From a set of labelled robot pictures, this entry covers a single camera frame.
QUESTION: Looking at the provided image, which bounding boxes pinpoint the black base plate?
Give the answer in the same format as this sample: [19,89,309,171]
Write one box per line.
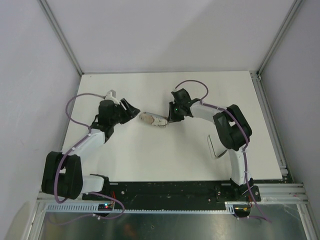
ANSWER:
[98,179,261,202]

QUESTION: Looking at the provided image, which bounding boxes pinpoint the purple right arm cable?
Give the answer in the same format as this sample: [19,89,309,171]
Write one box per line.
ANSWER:
[174,79,273,223]

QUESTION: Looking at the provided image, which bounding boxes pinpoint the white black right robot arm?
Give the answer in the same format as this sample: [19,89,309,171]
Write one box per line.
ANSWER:
[120,88,252,201]

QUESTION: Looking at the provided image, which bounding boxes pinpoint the aluminium frame rail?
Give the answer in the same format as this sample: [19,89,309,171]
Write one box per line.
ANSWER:
[37,0,84,77]

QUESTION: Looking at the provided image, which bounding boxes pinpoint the map print glasses case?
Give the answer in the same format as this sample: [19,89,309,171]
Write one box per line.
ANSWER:
[139,112,169,128]

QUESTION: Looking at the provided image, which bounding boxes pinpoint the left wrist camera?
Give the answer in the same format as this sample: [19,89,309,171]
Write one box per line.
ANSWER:
[104,89,121,105]

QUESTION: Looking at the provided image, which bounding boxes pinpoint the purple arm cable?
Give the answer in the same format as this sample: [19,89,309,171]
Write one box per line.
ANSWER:
[47,92,126,226]
[174,79,273,223]

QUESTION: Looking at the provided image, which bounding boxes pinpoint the grey slotted cable duct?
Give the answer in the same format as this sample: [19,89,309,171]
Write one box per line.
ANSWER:
[45,202,252,214]

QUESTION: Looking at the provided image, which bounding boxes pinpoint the right aluminium frame post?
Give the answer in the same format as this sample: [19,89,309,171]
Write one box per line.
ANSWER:
[255,0,305,76]

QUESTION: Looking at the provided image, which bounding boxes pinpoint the reflective metal sheet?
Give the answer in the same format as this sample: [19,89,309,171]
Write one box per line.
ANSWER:
[38,204,317,240]

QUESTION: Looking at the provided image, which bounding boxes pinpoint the front aluminium frame rails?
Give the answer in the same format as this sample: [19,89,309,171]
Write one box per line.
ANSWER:
[36,182,308,203]

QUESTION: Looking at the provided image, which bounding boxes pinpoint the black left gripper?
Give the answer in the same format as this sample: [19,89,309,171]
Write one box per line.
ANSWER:
[109,98,140,126]

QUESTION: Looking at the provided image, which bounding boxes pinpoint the black aviator sunglasses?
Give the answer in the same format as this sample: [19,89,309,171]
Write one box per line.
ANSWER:
[207,134,228,159]

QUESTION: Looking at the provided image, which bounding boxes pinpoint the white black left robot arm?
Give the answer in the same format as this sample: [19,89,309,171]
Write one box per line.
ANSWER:
[41,98,141,200]

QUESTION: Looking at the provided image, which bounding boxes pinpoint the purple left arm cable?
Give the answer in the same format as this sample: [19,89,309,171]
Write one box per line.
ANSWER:
[47,92,126,226]

